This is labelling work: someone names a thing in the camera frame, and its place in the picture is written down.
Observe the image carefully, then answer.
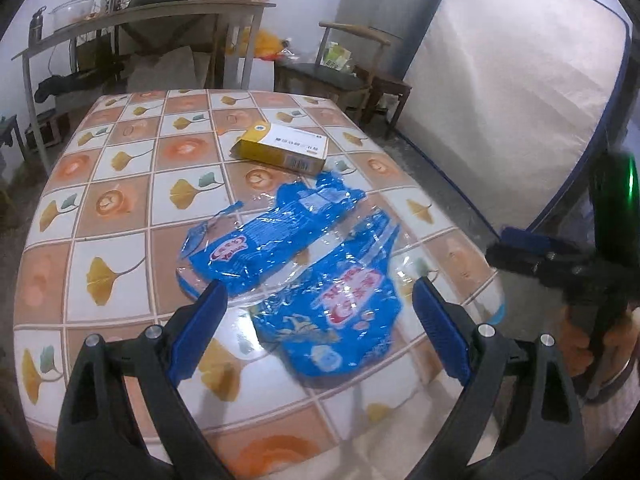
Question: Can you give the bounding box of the person's right hand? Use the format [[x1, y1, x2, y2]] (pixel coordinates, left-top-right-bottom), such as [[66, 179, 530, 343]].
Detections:
[[557, 302, 638, 378]]

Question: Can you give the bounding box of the wooden chair with black seat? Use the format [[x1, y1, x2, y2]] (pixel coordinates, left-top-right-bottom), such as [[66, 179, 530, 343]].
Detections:
[[274, 21, 391, 121]]

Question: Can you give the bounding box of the clear glass bowl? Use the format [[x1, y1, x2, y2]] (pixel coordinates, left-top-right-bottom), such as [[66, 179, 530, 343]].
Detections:
[[49, 0, 103, 31]]

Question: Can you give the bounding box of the blue plastic packet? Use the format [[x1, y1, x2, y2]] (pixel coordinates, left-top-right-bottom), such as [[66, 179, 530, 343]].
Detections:
[[176, 170, 368, 303], [250, 210, 406, 378]]

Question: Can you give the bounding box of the table with patterned tablecloth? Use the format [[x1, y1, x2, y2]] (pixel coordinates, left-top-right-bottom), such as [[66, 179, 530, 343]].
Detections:
[[12, 89, 506, 480]]

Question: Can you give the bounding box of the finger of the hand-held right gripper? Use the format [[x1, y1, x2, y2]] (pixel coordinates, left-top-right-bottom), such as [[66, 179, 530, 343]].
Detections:
[[485, 226, 591, 283]]

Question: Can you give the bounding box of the white mattress with blue edge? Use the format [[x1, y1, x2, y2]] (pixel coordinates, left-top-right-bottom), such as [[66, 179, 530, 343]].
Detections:
[[395, 0, 632, 233]]

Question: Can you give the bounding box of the yellow plastic bag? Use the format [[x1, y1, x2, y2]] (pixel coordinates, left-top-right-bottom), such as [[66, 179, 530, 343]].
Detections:
[[227, 27, 291, 61]]

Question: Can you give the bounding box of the dark wooden stool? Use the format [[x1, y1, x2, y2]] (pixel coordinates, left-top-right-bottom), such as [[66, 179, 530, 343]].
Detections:
[[370, 75, 412, 138]]

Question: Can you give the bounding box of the dark cloth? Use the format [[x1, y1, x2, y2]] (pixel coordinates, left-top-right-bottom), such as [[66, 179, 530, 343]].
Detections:
[[34, 72, 121, 101]]

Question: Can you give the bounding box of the metal water bottle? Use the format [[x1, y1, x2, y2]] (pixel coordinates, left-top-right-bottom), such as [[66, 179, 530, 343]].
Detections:
[[29, 6, 47, 43]]

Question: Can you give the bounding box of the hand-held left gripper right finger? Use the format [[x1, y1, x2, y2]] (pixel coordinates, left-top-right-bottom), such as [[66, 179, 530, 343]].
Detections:
[[405, 276, 587, 480]]

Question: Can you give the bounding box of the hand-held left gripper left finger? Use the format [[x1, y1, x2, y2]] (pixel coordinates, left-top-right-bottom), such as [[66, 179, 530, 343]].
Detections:
[[56, 280, 236, 480]]

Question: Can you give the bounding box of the green and white bag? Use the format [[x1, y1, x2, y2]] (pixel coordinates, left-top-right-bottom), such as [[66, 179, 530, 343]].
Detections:
[[320, 42, 358, 73]]

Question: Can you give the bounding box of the beige sack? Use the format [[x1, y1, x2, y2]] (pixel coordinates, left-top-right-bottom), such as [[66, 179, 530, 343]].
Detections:
[[129, 46, 198, 93]]

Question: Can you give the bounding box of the yellow cardboard box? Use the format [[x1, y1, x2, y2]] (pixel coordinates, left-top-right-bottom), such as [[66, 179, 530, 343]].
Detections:
[[230, 122, 330, 177]]

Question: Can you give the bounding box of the grey metal cabinet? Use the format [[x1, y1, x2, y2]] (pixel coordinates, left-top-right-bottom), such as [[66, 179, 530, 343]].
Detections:
[[334, 0, 448, 83]]

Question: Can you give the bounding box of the grey side table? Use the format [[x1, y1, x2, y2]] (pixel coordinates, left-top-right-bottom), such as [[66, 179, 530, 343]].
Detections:
[[11, 1, 277, 171]]

